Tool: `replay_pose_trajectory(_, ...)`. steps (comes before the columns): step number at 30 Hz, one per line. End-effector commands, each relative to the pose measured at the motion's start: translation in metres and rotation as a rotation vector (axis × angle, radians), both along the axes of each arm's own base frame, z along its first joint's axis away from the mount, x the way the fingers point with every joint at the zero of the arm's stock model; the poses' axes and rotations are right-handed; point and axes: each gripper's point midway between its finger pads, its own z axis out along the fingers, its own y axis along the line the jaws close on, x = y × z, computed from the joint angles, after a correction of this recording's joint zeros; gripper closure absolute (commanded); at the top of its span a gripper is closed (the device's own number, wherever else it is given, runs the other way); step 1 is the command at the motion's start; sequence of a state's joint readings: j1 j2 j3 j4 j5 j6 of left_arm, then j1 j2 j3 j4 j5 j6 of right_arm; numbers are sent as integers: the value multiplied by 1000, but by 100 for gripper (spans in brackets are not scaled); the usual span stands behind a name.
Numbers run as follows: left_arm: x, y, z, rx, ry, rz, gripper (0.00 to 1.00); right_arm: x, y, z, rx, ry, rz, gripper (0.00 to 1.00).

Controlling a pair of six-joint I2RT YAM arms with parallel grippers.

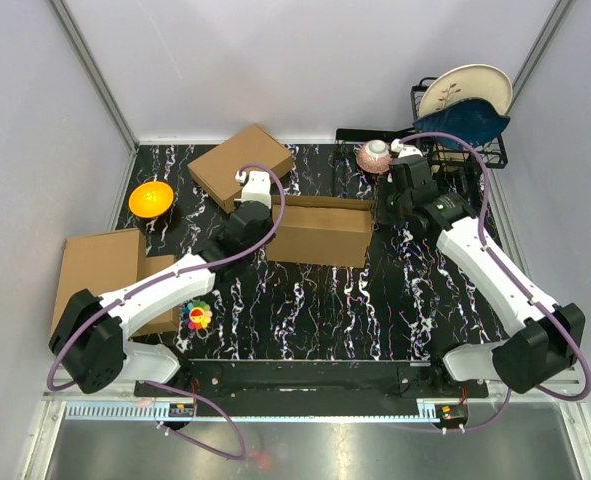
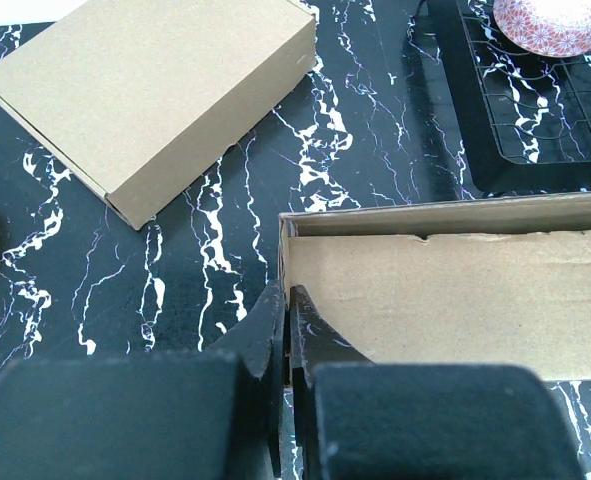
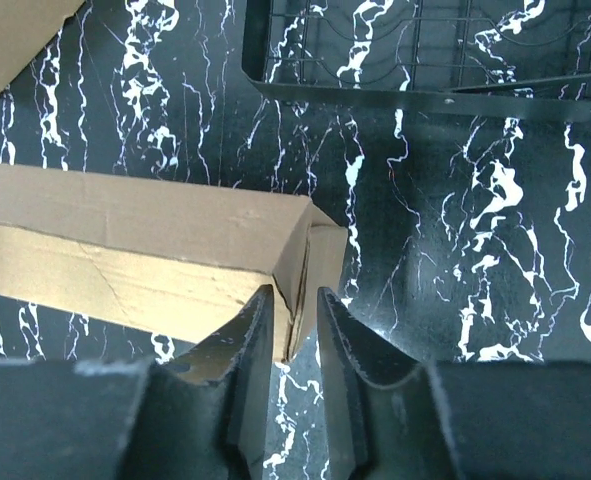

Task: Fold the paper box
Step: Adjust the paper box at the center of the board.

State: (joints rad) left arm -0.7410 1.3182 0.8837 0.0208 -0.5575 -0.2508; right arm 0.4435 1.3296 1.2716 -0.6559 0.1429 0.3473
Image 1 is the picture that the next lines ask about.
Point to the black wire dish rack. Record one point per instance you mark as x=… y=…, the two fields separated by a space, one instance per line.
x=468 y=180

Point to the beige cup in rack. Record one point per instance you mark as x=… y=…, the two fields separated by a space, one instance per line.
x=446 y=164

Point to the closed cardboard box back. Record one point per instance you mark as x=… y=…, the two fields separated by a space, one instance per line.
x=215 y=170

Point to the cream floral plate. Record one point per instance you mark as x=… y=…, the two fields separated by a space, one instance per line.
x=469 y=81

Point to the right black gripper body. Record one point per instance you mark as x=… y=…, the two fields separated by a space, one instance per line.
x=397 y=204

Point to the large cardboard box left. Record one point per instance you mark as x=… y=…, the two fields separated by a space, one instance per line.
x=101 y=263

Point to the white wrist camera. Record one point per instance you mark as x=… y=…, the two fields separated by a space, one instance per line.
x=399 y=149
x=256 y=187

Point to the rainbow flower toy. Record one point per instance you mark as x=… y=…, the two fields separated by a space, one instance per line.
x=197 y=315

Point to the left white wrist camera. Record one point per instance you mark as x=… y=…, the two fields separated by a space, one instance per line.
x=256 y=187

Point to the orange bowl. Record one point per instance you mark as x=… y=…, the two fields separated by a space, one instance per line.
x=151 y=199

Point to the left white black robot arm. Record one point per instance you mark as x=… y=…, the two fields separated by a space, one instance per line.
x=92 y=341

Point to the blue leaf plate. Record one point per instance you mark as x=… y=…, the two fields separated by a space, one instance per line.
x=473 y=120

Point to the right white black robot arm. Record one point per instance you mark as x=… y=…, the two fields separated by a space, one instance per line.
x=541 y=334

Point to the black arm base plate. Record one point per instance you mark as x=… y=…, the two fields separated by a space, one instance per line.
x=224 y=378

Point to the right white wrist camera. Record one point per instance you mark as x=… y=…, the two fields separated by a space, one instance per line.
x=399 y=149

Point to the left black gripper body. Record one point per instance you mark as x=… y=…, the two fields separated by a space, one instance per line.
x=271 y=226

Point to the pink patterned bowl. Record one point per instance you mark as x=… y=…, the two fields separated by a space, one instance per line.
x=374 y=157

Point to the small cardboard box left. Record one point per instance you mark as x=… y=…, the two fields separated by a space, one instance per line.
x=169 y=320

